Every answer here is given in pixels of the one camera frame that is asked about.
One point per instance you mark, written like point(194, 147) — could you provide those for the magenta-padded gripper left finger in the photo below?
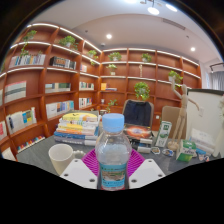
point(78, 173)

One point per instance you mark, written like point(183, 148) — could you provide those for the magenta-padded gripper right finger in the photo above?
point(148, 172)

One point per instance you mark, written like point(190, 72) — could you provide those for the clear blue-capped water bottle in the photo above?
point(113, 150)

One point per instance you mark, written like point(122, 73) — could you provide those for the small colourful badge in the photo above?
point(201, 156)
point(155, 150)
point(167, 152)

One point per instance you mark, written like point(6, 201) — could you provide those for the white mug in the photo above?
point(60, 158)

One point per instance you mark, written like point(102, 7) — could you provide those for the dark book stack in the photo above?
point(140, 135)

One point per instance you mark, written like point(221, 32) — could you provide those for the green white drink carton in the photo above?
point(163, 134)

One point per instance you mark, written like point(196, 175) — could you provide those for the colourful book stack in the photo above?
point(76, 128)

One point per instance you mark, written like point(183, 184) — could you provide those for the beige chair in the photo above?
point(170, 120)

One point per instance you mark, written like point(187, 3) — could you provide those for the dark chair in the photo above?
point(137, 113)

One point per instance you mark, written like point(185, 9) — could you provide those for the wooden artist mannequin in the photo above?
point(181, 116)

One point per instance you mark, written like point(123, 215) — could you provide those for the wooden shelf unit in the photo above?
point(66, 76)

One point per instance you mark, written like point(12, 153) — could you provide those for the grey curtain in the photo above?
point(218, 80)

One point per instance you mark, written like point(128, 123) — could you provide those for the recessed ceiling light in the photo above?
point(109, 36)
point(192, 49)

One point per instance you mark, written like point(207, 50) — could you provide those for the ceiling air vent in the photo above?
point(174, 24)

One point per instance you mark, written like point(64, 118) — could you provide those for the branched ceiling lamp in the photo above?
point(153, 10)

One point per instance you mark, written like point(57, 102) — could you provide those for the white wall switch plate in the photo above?
point(201, 111)

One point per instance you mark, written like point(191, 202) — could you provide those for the black track light rail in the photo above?
point(216, 65)

